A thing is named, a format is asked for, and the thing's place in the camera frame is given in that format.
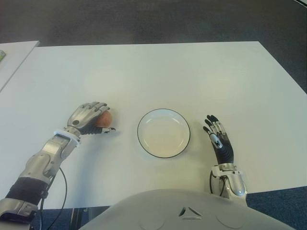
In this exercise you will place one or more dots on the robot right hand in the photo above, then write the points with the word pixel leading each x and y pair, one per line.
pixel 225 151

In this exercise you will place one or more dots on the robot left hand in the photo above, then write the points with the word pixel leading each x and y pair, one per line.
pixel 82 117

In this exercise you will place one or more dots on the red apple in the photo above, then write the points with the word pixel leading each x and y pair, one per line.
pixel 106 119

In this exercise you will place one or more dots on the robot left arm silver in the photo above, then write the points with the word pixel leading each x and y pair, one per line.
pixel 45 158

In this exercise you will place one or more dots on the white plate black rim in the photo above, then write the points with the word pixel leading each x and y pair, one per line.
pixel 163 136

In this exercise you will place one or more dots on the grey robot torso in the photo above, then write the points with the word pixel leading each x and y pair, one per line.
pixel 182 215

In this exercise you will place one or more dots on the white side table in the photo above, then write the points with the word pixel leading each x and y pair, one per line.
pixel 14 60

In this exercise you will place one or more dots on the dark table leg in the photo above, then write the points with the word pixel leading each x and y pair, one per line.
pixel 81 218

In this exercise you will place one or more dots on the green packet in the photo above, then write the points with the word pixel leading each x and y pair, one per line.
pixel 1 56

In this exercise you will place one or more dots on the white floor strip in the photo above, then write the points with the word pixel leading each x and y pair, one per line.
pixel 302 2

